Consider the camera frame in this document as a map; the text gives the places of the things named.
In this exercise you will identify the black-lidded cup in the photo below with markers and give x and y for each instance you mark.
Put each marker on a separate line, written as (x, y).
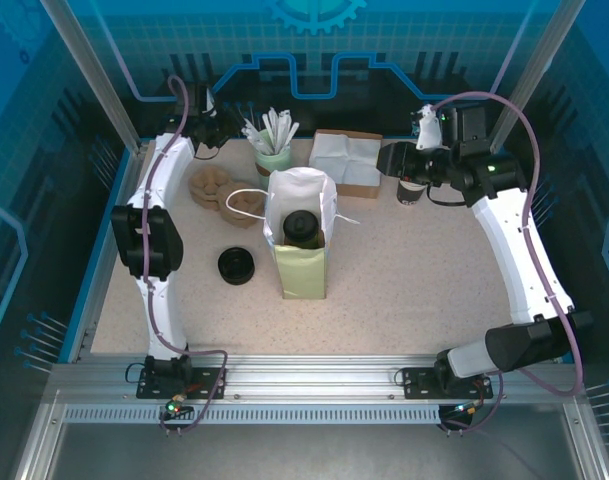
(300, 225)

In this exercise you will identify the dark green coffee cup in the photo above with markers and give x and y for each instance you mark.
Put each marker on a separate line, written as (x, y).
(304, 242)

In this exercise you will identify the green patterned paper bag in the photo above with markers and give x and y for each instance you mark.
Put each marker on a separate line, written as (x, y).
(301, 275)

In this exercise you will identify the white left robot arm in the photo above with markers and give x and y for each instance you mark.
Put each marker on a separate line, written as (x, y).
(154, 240)

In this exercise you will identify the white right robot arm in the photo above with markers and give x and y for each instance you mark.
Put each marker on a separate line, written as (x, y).
(514, 250)

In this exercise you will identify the black paper cup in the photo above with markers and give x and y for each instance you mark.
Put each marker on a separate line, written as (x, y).
(410, 195)

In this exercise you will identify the light green straw holder cup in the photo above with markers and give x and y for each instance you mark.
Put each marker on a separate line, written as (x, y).
(274, 162)

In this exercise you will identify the brown cardboard box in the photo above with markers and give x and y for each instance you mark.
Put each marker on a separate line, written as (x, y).
(356, 191)

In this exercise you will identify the white paper napkins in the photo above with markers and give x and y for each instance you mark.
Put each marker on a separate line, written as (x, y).
(344, 157)

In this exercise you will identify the black plastic lid stack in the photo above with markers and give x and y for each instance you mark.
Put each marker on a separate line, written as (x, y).
(236, 265)

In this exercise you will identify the small led circuit board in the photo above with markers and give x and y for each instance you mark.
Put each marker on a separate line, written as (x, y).
(466, 409)
(176, 409)

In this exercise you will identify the aluminium frame post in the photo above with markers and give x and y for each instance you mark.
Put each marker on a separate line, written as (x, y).
(534, 65)
(94, 75)

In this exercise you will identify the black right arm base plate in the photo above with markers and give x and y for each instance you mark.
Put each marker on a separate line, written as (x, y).
(419, 382)

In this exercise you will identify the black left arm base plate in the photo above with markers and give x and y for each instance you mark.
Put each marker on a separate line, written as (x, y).
(209, 382)

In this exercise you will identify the aluminium frame rail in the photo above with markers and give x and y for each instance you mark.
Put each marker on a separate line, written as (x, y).
(309, 375)

